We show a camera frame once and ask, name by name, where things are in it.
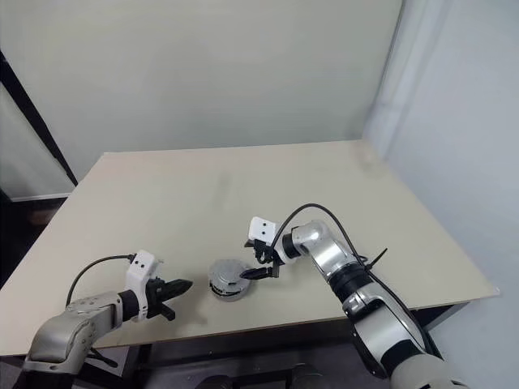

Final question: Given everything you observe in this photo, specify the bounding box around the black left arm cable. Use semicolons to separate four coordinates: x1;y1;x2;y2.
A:
65;253;137;310

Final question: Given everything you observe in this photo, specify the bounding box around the black zip tie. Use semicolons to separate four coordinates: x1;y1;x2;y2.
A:
356;247;388;271

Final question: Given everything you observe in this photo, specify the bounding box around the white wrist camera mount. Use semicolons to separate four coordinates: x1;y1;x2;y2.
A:
247;216;278;245
125;250;160;322

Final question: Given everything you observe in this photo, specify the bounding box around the black diagonal bar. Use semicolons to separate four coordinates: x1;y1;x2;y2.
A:
0;47;79;188

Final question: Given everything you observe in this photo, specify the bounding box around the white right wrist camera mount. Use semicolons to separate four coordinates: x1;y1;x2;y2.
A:
247;216;278;245

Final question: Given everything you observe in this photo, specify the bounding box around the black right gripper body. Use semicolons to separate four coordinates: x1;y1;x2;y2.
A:
251;238;285;279

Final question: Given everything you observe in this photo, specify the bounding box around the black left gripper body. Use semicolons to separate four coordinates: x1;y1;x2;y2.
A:
141;276;177;323

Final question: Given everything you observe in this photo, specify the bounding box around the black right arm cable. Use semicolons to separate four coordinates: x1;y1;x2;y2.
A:
270;203;444;358

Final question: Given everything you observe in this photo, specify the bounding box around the silver tape roll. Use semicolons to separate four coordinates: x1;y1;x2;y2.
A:
208;267;255;303

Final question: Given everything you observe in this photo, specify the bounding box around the silver motor cover circuit board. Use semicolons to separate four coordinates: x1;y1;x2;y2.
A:
208;259;250;287

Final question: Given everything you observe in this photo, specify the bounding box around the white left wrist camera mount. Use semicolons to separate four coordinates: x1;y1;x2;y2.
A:
125;250;160;322

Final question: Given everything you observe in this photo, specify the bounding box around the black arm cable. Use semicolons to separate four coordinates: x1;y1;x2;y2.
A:
270;203;444;358
65;253;137;310

